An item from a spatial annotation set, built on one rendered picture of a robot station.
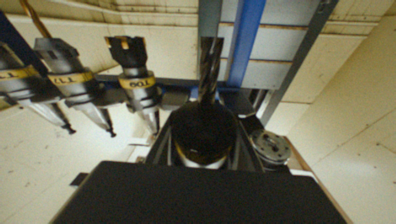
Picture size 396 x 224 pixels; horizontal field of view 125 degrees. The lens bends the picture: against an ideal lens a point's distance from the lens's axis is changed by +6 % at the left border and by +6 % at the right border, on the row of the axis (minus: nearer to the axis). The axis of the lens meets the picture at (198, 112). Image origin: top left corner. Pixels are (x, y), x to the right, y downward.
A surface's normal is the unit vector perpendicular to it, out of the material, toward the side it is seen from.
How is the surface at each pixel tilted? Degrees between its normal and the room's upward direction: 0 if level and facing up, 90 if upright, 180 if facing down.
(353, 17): 90
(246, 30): 90
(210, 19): 90
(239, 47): 90
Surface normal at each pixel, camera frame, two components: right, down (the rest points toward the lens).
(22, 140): 1.00, 0.06
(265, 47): -0.06, 0.61
